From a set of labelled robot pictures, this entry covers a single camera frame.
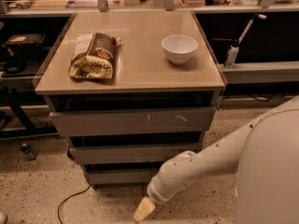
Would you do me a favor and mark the brown yellow snack bag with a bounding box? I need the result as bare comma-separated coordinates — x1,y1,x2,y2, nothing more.
68,33,121,80

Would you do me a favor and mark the grey middle drawer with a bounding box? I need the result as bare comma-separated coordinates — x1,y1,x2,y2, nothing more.
70,142,202,164

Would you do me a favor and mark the grey drawer cabinet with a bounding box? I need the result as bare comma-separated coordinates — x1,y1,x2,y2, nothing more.
35,10,226,190

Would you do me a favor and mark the grey bottom drawer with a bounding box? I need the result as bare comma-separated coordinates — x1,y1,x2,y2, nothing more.
83,169,158,185

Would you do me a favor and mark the white ceramic bowl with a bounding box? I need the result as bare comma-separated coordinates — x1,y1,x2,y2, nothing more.
162,35,198,64

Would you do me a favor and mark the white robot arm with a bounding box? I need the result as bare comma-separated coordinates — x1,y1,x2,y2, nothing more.
134,97,299,224

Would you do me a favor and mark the grey drawer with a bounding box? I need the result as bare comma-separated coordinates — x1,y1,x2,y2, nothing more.
83,169,158,185
50,107,215,136
70,142,202,164

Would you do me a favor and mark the small blue floor object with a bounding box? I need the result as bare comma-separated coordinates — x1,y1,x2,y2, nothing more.
20,143,37,161

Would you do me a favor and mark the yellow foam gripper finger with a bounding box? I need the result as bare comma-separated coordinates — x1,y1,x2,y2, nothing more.
134,197,156,222

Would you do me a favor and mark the black stand left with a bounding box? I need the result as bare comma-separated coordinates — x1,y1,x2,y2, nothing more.
0,43,26,74

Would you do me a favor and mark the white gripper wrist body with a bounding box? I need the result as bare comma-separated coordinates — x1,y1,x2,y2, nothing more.
147,179,173,204

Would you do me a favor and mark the grey top drawer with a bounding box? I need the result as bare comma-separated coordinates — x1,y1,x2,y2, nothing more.
50,107,215,136

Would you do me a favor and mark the black floor cable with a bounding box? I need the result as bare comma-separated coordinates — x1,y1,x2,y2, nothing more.
57,184,93,224

